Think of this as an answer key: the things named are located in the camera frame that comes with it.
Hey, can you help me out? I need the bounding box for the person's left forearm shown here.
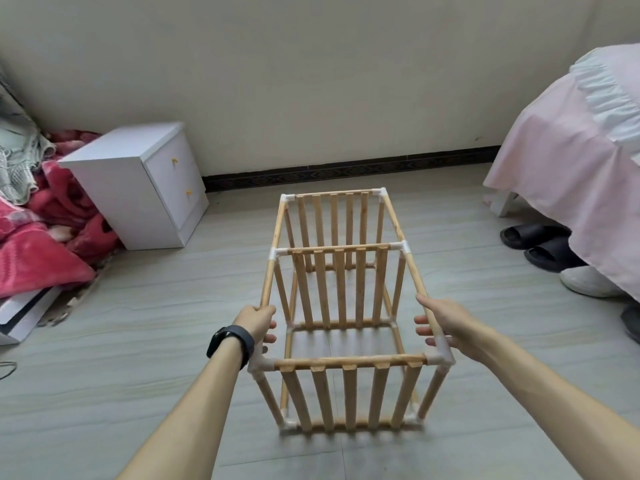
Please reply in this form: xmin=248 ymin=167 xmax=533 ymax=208
xmin=118 ymin=345 xmax=246 ymax=480

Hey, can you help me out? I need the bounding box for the pale green cloth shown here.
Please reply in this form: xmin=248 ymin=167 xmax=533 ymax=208
xmin=0 ymin=85 xmax=56 ymax=206

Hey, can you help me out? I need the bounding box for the black slipper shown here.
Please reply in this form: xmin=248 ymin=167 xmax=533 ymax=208
xmin=500 ymin=223 xmax=569 ymax=250
xmin=525 ymin=237 xmax=586 ymax=273

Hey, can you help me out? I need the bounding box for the white shoe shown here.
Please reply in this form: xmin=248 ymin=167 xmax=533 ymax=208
xmin=560 ymin=265 xmax=629 ymax=299

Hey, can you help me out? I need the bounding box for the person's right forearm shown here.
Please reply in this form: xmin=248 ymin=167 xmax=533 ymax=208
xmin=470 ymin=329 xmax=640 ymax=480

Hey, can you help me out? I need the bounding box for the black smartwatch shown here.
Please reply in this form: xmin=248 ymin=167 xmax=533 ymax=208
xmin=207 ymin=325 xmax=257 ymax=369

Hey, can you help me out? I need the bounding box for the dark shoe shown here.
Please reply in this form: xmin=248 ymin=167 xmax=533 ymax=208
xmin=620 ymin=299 xmax=640 ymax=344

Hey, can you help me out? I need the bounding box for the person's left hand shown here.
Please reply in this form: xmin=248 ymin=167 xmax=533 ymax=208
xmin=233 ymin=303 xmax=279 ymax=356

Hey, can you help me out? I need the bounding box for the white box cabinet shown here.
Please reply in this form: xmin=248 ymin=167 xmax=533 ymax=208
xmin=60 ymin=121 xmax=210 ymax=251

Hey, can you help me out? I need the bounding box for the flat white box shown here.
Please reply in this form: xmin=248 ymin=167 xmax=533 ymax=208
xmin=0 ymin=287 xmax=63 ymax=346

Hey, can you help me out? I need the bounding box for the person's right hand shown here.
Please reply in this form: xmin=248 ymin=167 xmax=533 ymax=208
xmin=414 ymin=295 xmax=491 ymax=364

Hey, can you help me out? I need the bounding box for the red fleece blanket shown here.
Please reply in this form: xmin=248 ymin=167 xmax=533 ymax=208
xmin=0 ymin=129 xmax=121 ymax=298

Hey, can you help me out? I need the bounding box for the white bed leg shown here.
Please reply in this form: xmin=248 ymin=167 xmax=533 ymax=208
xmin=490 ymin=189 xmax=521 ymax=218

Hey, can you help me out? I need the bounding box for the pink ruffled bed skirt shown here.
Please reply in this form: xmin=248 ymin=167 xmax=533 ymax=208
xmin=483 ymin=43 xmax=640 ymax=301

